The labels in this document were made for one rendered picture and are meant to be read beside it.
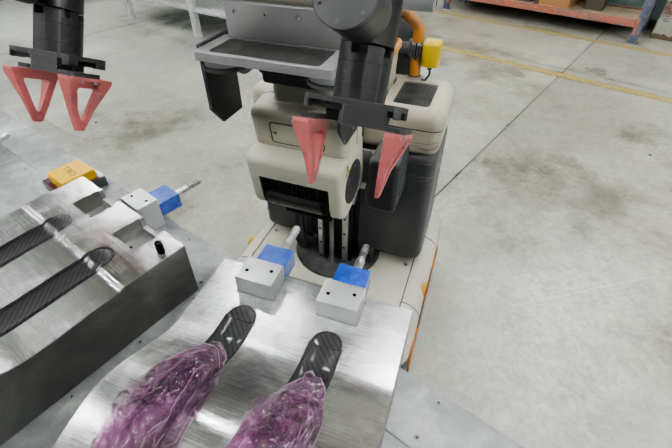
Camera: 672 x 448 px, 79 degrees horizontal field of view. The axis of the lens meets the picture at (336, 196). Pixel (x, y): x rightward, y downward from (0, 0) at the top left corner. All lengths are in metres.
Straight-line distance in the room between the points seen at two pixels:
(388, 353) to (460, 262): 1.34
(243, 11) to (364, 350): 0.58
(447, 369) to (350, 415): 1.08
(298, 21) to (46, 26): 0.35
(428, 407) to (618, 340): 1.32
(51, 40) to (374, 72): 0.43
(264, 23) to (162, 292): 0.46
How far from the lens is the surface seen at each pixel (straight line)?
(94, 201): 0.73
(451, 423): 0.52
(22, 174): 1.03
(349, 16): 0.36
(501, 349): 1.59
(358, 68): 0.43
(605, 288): 1.94
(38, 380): 0.57
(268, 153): 0.89
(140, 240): 0.64
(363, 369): 0.47
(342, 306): 0.48
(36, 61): 0.68
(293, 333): 0.50
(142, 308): 0.59
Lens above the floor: 1.27
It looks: 38 degrees down
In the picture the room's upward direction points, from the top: straight up
